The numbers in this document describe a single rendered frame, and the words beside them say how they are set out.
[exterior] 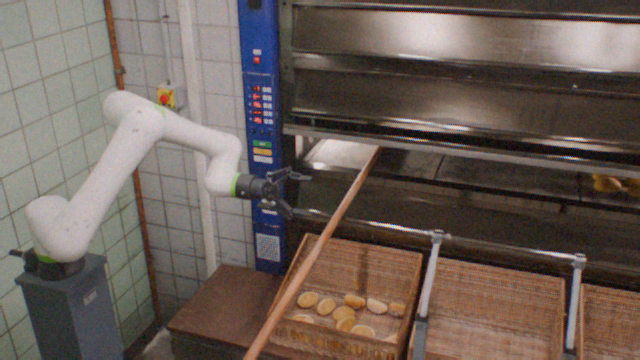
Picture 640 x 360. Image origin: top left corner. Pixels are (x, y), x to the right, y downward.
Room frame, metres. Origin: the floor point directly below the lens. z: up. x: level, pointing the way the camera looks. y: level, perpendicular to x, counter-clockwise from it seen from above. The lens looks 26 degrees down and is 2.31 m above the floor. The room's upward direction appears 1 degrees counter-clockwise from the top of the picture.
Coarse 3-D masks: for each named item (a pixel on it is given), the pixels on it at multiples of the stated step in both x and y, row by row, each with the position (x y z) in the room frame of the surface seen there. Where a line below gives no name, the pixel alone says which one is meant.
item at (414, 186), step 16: (320, 176) 2.40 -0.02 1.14; (336, 176) 2.37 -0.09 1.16; (352, 176) 2.35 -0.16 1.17; (368, 176) 2.32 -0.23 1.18; (384, 176) 2.32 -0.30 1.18; (400, 176) 2.31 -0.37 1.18; (432, 192) 2.22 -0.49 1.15; (448, 192) 2.20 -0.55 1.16; (464, 192) 2.18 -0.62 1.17; (480, 192) 2.16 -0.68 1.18; (496, 192) 2.15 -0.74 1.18; (512, 192) 2.15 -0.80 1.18; (544, 208) 2.07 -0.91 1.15; (560, 208) 2.05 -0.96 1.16; (576, 208) 2.03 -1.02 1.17; (592, 208) 2.01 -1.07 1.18; (608, 208) 2.01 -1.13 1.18; (624, 208) 2.00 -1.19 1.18
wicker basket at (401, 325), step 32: (320, 256) 2.34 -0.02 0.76; (384, 256) 2.25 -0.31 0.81; (416, 256) 2.21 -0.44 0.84; (320, 288) 2.29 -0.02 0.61; (352, 288) 2.25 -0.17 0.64; (384, 288) 2.21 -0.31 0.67; (416, 288) 2.12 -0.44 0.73; (288, 320) 1.92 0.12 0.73; (320, 320) 2.08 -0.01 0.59; (384, 320) 2.08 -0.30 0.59; (320, 352) 1.87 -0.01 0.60; (352, 352) 1.83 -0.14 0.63; (384, 352) 1.78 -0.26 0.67
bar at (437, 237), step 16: (352, 224) 1.96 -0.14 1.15; (368, 224) 1.94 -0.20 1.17; (384, 224) 1.92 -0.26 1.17; (432, 240) 1.84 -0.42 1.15; (448, 240) 1.83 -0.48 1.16; (464, 240) 1.81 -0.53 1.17; (480, 240) 1.80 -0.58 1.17; (432, 256) 1.81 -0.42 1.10; (544, 256) 1.71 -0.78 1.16; (560, 256) 1.70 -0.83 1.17; (576, 256) 1.69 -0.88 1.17; (432, 272) 1.76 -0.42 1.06; (576, 272) 1.66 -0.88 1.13; (576, 288) 1.62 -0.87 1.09; (576, 304) 1.58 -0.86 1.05; (416, 320) 1.64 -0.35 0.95; (416, 336) 1.64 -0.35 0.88; (416, 352) 1.64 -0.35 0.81; (576, 352) 1.47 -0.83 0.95
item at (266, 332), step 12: (372, 156) 2.46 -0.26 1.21; (360, 180) 2.23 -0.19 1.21; (348, 192) 2.12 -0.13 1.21; (348, 204) 2.04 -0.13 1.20; (336, 216) 1.93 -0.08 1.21; (324, 240) 1.77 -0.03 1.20; (312, 252) 1.69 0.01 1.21; (312, 264) 1.64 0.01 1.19; (300, 276) 1.55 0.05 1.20; (288, 288) 1.49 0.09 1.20; (288, 300) 1.44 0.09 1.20; (276, 312) 1.38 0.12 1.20; (276, 324) 1.34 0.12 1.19; (264, 336) 1.28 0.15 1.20; (252, 348) 1.23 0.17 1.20
